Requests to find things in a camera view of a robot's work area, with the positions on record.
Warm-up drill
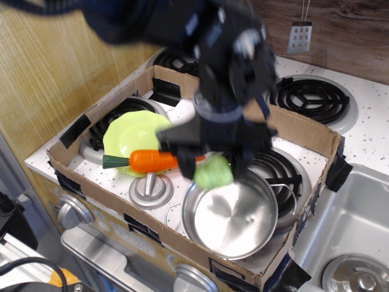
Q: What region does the back right stove burner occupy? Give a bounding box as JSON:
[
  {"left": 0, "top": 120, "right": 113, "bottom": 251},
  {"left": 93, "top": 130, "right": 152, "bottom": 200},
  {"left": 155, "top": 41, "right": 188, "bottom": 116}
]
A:
[{"left": 266, "top": 75, "right": 359, "bottom": 134}]

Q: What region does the silver sink basin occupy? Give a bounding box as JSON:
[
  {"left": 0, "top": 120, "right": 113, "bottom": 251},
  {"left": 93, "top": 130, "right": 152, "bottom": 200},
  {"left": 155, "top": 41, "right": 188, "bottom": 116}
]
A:
[{"left": 293, "top": 164, "right": 388, "bottom": 291}]

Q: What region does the silver stove knob lower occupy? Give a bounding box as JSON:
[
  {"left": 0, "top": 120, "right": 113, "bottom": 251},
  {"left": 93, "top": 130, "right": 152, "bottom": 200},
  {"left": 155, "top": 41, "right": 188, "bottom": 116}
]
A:
[{"left": 129, "top": 172, "right": 173, "bottom": 210}]

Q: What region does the silver front panel knob right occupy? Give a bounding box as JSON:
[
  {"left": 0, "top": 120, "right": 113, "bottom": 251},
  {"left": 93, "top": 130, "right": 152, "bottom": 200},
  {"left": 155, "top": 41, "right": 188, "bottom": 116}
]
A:
[{"left": 173, "top": 263, "right": 219, "bottom": 292}]

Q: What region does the brown cardboard fence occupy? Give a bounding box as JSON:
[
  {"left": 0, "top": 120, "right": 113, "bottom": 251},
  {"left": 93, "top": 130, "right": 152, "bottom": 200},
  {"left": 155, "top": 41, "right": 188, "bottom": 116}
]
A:
[{"left": 47, "top": 66, "right": 351, "bottom": 291}]

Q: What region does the silver front panel knob left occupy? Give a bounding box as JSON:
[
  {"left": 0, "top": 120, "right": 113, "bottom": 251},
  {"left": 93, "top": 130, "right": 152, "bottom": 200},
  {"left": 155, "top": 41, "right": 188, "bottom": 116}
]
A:
[{"left": 58, "top": 194, "right": 94, "bottom": 230}]

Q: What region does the light green plastic plate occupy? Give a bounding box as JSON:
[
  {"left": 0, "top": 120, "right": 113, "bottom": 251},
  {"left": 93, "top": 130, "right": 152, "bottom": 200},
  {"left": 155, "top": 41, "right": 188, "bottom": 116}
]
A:
[{"left": 103, "top": 111, "right": 173, "bottom": 158}]

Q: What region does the silver oven door handle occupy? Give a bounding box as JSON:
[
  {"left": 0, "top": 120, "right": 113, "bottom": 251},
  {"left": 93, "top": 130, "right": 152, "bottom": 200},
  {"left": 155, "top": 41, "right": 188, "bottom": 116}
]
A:
[{"left": 61, "top": 227, "right": 174, "bottom": 291}]

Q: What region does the front left stove burner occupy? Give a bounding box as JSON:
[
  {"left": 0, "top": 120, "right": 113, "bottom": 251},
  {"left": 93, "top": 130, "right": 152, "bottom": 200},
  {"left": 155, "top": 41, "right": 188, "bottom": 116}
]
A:
[{"left": 79, "top": 96, "right": 167, "bottom": 165}]

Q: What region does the back left stove burner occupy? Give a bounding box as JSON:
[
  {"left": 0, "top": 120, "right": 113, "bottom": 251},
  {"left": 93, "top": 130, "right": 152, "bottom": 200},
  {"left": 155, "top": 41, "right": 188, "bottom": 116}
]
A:
[{"left": 150, "top": 49, "right": 199, "bottom": 77}]

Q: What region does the silver metal pan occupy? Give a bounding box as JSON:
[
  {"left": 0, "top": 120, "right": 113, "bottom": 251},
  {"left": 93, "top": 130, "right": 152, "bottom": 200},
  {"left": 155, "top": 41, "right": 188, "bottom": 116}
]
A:
[{"left": 177, "top": 169, "right": 297, "bottom": 260}]

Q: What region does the front right stove burner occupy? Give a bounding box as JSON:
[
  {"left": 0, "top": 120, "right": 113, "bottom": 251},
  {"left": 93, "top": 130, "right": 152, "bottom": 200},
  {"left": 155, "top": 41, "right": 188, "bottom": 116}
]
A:
[{"left": 250, "top": 148, "right": 312, "bottom": 233}]

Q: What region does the silver hanging spatula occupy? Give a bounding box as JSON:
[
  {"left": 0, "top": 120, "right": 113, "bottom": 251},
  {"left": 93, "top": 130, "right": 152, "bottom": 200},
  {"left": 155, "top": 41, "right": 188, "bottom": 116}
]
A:
[{"left": 287, "top": 21, "right": 312, "bottom": 55}]

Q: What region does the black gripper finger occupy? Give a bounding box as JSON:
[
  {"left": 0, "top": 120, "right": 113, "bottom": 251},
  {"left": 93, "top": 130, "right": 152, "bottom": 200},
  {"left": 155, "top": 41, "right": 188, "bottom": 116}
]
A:
[
  {"left": 228, "top": 148, "right": 256, "bottom": 179},
  {"left": 176, "top": 147, "right": 203, "bottom": 179}
]

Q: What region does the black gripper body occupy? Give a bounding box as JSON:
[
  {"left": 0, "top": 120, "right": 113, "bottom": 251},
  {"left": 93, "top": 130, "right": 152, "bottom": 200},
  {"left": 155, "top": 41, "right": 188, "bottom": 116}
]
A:
[{"left": 156, "top": 100, "right": 277, "bottom": 155}]

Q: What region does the stove burner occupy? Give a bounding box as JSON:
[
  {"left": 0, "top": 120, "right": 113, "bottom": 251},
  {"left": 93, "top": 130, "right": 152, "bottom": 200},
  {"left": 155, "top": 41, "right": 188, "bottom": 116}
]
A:
[
  {"left": 79, "top": 96, "right": 167, "bottom": 165},
  {"left": 150, "top": 49, "right": 199, "bottom": 77},
  {"left": 266, "top": 75, "right": 359, "bottom": 134},
  {"left": 250, "top": 148, "right": 312, "bottom": 233}
]

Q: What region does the black cable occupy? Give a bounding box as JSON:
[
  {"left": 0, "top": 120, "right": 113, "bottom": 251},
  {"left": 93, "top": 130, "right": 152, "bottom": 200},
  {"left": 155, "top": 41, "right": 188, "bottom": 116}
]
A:
[{"left": 0, "top": 257, "right": 68, "bottom": 292}]

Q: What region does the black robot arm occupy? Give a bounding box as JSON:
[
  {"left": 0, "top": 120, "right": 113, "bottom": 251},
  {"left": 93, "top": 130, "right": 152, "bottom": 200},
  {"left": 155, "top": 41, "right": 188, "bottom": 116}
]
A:
[{"left": 7, "top": 1, "right": 277, "bottom": 179}]

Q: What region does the silver panel knob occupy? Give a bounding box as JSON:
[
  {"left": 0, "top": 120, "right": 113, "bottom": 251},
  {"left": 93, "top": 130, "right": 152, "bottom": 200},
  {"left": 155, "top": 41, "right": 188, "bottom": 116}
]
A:
[
  {"left": 58, "top": 194, "right": 94, "bottom": 230},
  {"left": 173, "top": 263, "right": 219, "bottom": 292}
]

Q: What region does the green toy broccoli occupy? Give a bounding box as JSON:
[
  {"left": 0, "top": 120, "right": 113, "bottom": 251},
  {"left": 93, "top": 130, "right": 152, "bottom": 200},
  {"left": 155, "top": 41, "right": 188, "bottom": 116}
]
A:
[{"left": 193, "top": 155, "right": 234, "bottom": 189}]

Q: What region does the silver sink drain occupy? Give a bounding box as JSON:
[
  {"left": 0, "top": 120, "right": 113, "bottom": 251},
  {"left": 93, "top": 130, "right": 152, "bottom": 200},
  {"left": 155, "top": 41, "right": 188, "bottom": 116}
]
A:
[{"left": 319, "top": 254, "right": 388, "bottom": 291}]

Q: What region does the orange object bottom left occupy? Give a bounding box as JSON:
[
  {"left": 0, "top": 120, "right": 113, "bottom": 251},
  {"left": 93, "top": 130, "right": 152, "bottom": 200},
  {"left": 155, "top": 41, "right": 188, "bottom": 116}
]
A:
[{"left": 48, "top": 268, "right": 79, "bottom": 287}]

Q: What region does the orange toy carrot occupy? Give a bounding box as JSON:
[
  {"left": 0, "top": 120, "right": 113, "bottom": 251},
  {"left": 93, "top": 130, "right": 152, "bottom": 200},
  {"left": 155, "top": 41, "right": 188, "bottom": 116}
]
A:
[{"left": 102, "top": 148, "right": 207, "bottom": 174}]

